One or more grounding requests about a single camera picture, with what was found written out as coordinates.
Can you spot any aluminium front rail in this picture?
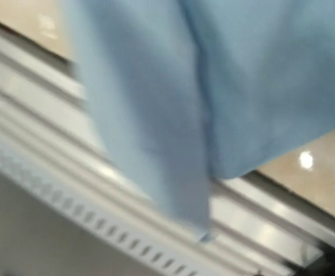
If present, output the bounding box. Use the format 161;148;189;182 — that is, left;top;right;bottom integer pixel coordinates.
0;26;335;275

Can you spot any light blue printed t-shirt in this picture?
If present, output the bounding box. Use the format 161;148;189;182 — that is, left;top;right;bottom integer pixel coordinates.
59;1;335;241

